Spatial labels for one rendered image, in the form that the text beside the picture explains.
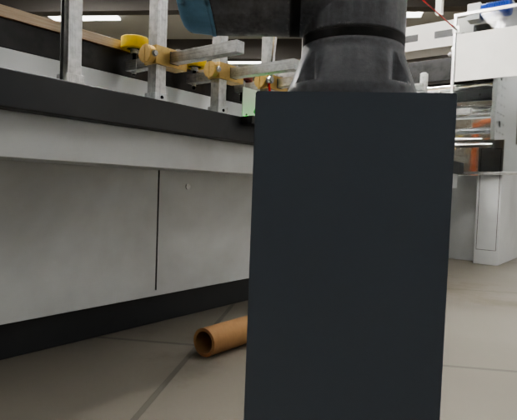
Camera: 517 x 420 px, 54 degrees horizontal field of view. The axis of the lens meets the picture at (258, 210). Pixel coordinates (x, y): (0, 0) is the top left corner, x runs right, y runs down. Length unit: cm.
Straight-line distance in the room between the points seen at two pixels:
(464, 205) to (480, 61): 101
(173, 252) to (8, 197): 60
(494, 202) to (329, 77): 317
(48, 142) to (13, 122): 9
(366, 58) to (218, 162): 97
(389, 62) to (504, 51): 319
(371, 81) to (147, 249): 115
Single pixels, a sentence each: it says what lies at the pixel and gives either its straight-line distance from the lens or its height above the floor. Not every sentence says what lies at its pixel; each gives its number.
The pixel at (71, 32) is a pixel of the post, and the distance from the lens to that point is 130.
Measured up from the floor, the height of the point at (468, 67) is 137.
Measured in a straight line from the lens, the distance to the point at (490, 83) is 388.
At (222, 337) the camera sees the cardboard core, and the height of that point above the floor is 6.
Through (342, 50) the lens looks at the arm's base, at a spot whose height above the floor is 66.
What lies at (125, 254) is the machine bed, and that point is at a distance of 164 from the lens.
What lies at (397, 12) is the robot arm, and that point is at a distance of 77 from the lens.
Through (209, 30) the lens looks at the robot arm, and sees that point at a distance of 80.
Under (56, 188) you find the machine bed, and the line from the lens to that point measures 150.
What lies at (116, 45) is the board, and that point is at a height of 88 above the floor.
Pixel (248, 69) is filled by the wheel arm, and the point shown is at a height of 83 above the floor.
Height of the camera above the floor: 48
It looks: 3 degrees down
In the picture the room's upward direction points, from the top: 2 degrees clockwise
